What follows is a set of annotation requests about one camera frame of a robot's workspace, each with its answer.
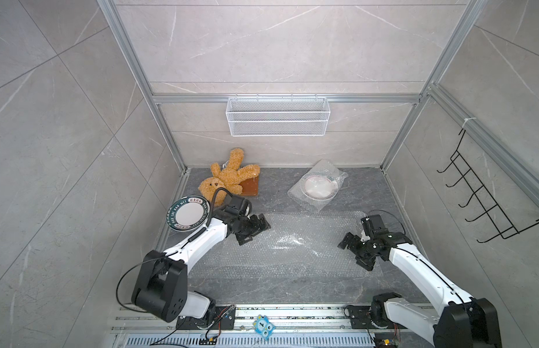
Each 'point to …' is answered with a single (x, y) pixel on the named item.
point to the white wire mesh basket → (277, 116)
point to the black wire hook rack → (493, 213)
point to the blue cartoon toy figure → (264, 327)
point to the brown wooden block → (250, 186)
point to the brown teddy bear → (229, 179)
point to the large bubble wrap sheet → (296, 245)
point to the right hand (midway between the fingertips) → (348, 252)
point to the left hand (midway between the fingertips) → (266, 228)
